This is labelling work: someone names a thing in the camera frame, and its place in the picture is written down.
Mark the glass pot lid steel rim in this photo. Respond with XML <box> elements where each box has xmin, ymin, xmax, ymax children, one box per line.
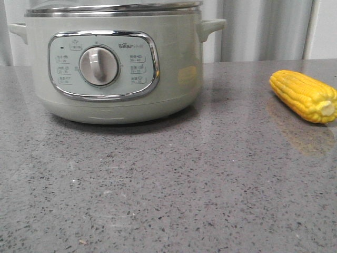
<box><xmin>26</xmin><ymin>1</ymin><xmax>202</xmax><ymax>14</ymax></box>

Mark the yellow corn cob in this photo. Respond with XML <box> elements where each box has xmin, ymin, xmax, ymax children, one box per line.
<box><xmin>269</xmin><ymin>70</ymin><xmax>336</xmax><ymax>124</ymax></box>

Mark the pale green electric cooking pot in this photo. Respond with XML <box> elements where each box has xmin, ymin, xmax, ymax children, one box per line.
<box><xmin>8</xmin><ymin>8</ymin><xmax>226</xmax><ymax>124</ymax></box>

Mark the grey white curtain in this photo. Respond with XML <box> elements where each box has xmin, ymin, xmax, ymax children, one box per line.
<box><xmin>1</xmin><ymin>1</ymin><xmax>336</xmax><ymax>66</ymax></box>

